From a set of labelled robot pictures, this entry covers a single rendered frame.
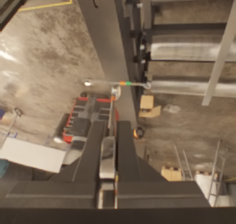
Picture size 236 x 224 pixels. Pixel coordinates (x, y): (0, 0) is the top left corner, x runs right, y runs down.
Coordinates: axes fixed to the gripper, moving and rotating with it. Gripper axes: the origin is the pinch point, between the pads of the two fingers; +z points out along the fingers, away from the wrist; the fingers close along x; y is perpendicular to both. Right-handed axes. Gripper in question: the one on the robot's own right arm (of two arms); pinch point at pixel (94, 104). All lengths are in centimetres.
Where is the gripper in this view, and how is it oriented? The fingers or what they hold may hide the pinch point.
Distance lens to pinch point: 60.1
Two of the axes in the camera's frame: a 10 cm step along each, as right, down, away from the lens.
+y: -9.7, -0.8, 2.4
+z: 1.9, -8.7, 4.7
